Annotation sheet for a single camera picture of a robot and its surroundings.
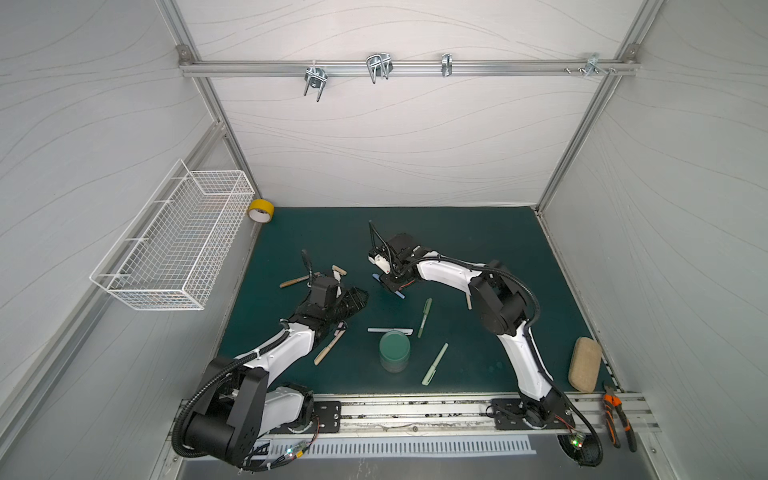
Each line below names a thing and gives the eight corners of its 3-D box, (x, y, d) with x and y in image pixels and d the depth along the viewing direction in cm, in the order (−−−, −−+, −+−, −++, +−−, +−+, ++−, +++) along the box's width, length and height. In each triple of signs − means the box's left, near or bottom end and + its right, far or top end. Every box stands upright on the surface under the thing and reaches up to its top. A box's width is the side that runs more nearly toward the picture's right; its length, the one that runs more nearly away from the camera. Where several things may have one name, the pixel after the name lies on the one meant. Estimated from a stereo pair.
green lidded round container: (380, 373, 81) (379, 361, 74) (380, 345, 86) (379, 331, 79) (409, 373, 82) (411, 361, 74) (408, 345, 87) (409, 331, 79)
